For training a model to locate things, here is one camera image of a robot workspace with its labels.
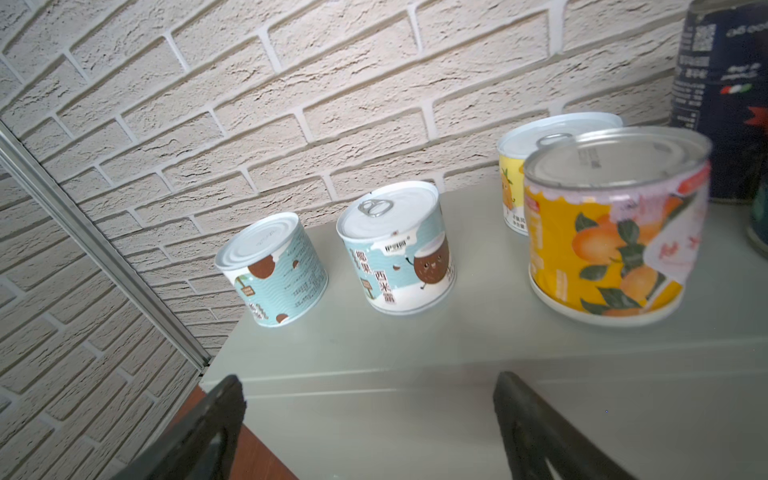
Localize blue Progresso soup can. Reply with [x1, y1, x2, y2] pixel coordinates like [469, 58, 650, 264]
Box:
[746, 176, 768, 257]

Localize grey metal cabinet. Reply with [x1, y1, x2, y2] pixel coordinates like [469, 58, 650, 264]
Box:
[199, 173, 768, 480]

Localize orange can white lid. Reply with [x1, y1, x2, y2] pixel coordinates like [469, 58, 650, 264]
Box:
[524, 126, 712, 327]

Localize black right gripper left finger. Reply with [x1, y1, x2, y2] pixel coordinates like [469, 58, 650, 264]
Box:
[115, 375, 246, 480]

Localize red label soup can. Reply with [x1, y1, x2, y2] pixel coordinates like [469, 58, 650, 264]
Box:
[669, 1, 767, 203]

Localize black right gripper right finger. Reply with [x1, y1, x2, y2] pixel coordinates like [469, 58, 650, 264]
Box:
[493, 371, 632, 479]

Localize yellow label can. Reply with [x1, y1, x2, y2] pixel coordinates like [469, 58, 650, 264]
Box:
[496, 111, 625, 237]

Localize white grey label can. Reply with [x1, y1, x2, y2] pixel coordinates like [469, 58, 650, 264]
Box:
[336, 181, 456, 316]

